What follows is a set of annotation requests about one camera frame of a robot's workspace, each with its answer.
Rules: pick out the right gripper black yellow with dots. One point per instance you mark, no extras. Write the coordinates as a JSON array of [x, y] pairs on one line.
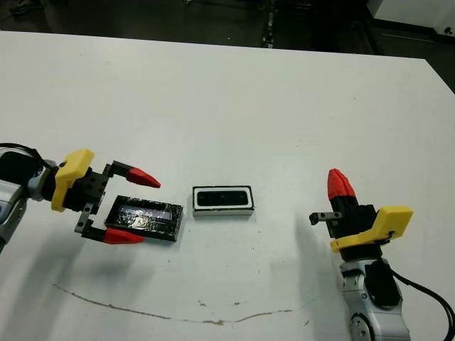
[[387, 223]]

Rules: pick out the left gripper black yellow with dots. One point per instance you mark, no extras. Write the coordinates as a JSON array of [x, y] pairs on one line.
[[71, 177]]

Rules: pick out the black camera box lid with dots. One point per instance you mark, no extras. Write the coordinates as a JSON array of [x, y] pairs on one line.
[[149, 216]]

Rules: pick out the small black camera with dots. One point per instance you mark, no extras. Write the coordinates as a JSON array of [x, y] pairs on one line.
[[222, 197]]

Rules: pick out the dark shoe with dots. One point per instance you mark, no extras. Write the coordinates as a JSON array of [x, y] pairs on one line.
[[25, 6]]

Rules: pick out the white camera box base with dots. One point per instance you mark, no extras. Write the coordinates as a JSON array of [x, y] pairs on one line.
[[220, 212]]

